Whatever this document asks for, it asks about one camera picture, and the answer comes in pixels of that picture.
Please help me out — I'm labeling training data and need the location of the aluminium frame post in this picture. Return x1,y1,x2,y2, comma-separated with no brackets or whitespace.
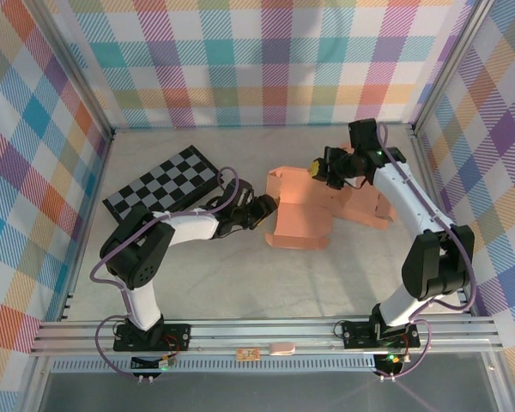
409,0,493,136
33,0,115,141

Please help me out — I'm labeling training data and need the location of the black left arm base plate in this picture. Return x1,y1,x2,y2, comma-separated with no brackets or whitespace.
112,322,193,352

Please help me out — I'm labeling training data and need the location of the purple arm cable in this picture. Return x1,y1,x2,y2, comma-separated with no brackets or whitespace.
375,122,477,382
89,166,244,382

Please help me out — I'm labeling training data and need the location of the aluminium frame rail beam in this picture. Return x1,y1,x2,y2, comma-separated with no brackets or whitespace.
29,316,506,358

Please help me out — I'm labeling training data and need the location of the aluminium side rail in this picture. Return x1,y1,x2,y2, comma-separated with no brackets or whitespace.
410,124,478,319

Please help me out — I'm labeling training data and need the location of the black grey chessboard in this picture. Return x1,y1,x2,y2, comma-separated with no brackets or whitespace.
101,144,223,224

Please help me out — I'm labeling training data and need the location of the slotted grey cable duct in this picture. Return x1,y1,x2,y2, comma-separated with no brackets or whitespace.
51,359,379,373

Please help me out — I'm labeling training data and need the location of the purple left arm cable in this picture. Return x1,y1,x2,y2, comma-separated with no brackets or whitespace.
89,166,244,382

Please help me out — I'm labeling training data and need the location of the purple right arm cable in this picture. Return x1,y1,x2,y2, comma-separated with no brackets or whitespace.
375,122,477,382

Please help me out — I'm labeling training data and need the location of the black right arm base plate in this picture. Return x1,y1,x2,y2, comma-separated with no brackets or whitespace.
340,319,422,350

